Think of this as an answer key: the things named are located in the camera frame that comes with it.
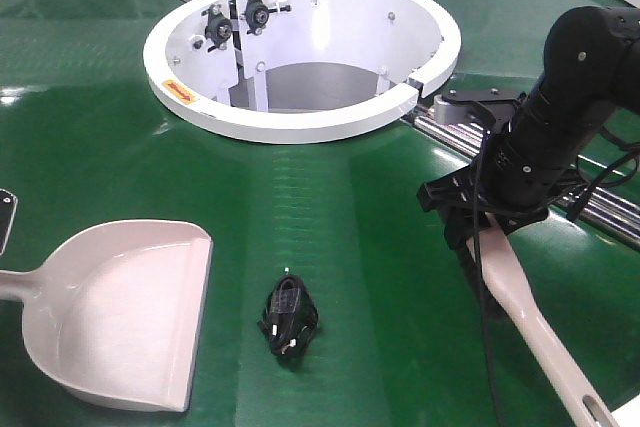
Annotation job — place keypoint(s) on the beige hand broom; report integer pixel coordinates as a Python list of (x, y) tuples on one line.
[(505, 279)]

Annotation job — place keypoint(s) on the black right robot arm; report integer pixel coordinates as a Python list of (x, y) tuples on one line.
[(591, 69)]

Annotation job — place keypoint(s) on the orange arrow warning sticker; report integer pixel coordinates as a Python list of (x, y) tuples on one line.
[(182, 93)]

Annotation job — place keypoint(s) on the black bearing mount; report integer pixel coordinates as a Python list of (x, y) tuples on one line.
[(218, 29), (257, 13)]

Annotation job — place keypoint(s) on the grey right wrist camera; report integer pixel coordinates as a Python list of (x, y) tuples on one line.
[(490, 108)]

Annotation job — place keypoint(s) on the black bearing mount right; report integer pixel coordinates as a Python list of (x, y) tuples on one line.
[(257, 13)]

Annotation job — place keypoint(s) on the black bearing mount left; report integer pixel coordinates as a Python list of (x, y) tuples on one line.
[(218, 29)]

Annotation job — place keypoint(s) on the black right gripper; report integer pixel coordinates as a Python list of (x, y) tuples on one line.
[(516, 196)]

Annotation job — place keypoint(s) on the beige plastic dustpan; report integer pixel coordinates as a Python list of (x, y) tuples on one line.
[(113, 315)]

